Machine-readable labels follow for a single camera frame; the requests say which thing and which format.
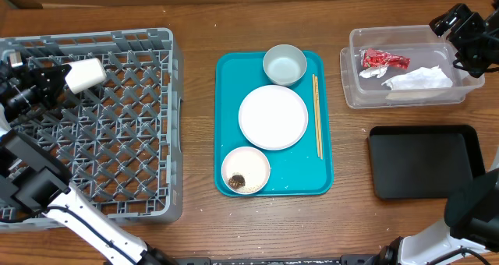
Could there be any black plastic tray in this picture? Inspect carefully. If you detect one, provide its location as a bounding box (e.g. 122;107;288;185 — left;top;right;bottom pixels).
368;125;486;200

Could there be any large white plate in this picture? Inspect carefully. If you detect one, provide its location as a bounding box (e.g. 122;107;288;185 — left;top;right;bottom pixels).
238;85;309;150

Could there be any wooden chopstick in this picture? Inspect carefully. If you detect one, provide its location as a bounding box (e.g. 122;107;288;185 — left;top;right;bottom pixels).
313;76;324;161
311;74;321;159

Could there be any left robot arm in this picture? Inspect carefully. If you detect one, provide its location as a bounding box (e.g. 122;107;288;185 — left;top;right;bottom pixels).
1;53;176;265

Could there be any grey plastic dish rack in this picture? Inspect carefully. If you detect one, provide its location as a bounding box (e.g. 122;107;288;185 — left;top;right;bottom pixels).
1;28;183;224

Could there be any brown food scrap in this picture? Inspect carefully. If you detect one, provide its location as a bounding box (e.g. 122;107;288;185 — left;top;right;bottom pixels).
228;175;246;189

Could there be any red snack wrapper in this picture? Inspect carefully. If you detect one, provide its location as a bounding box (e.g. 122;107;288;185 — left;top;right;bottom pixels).
361;48;410;69

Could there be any small torn white tissue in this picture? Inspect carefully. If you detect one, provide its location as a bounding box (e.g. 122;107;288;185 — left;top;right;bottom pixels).
359;66;388;79

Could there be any white paper cup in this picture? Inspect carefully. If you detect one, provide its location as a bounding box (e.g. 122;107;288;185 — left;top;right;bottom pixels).
65;58;106;94

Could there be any wooden chopstick right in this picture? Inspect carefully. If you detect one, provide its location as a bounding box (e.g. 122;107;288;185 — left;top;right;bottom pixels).
313;76;324;161

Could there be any grey ceramic bowl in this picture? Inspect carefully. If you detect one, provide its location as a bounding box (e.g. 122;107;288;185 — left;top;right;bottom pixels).
263;44;307;87

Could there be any small white plate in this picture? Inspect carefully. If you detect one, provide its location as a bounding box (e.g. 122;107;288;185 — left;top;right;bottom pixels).
221;147;271;196

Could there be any wooden chopstick left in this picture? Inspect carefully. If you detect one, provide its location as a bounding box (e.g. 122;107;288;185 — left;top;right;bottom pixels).
311;74;321;159

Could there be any teal plastic serving tray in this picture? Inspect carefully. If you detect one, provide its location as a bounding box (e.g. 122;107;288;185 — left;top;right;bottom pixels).
214;51;334;197

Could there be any large white tissue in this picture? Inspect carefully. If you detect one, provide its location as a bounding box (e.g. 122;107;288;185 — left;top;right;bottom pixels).
383;66;453;90

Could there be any clear plastic bin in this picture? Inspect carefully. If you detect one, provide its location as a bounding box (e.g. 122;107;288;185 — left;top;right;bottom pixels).
340;25;485;109

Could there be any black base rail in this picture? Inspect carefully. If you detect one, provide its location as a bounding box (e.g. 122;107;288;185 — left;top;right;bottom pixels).
175;254;373;265

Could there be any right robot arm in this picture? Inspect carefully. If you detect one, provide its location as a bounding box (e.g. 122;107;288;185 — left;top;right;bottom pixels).
365;0;498;264

